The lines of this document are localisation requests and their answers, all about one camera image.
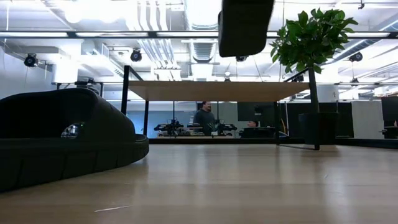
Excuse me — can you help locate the black computer monitor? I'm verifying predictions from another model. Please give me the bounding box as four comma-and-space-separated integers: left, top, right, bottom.
381, 96, 398, 123
237, 101, 275, 123

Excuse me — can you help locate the black overhead frame bar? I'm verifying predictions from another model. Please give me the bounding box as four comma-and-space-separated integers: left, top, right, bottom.
0, 30, 398, 40

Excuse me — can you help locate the black foam slide sandal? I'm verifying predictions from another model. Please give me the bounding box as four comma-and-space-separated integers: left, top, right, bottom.
218, 0, 275, 58
0, 88, 150, 193

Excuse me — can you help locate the wooden shelf with black frame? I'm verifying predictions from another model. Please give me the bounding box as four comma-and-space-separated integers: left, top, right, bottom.
120, 65, 321, 151

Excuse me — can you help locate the black office partition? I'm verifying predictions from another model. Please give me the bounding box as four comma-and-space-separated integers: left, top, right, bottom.
285, 101, 355, 139

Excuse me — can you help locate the silver ventilation duct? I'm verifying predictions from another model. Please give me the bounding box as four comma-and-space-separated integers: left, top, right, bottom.
184, 0, 223, 63

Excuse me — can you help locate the green leafy plant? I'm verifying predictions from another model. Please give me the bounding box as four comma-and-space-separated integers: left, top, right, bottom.
269, 8, 359, 75

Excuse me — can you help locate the black metal stand frame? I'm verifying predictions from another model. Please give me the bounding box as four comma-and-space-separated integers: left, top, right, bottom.
51, 80, 104, 98

